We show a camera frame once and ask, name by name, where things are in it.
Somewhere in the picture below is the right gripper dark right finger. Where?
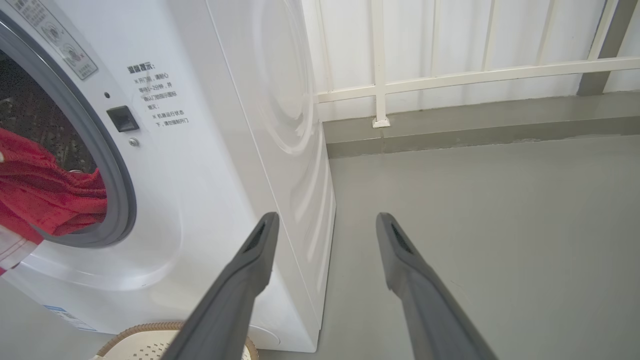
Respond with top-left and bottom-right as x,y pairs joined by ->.
376,212 -> 498,360

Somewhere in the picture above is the round white filter cover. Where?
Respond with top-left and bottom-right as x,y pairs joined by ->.
247,325 -> 281,348

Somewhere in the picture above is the black door lock socket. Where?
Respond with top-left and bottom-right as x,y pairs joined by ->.
106,105 -> 140,133

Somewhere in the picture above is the white metal railing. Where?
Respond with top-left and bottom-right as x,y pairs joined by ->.
315,0 -> 640,128

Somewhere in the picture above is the grey warning sticker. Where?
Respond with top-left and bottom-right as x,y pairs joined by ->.
6,0 -> 99,81

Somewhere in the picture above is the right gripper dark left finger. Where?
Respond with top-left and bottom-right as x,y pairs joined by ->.
160,212 -> 280,360

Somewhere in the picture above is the cream perforated basket brown rim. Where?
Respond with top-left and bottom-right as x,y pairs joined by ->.
90,322 -> 259,360

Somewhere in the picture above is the blue energy label sticker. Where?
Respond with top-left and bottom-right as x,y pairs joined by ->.
44,305 -> 98,332

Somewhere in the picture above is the white front-load washing machine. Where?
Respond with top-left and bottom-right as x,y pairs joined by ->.
0,0 -> 337,353

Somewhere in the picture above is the red and white garment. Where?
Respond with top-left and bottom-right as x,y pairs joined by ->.
0,127 -> 108,276

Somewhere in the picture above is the grey rubber door gasket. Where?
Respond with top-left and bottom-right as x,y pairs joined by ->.
0,10 -> 137,249

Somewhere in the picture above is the steel washer drum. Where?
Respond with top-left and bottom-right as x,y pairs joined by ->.
0,50 -> 98,173

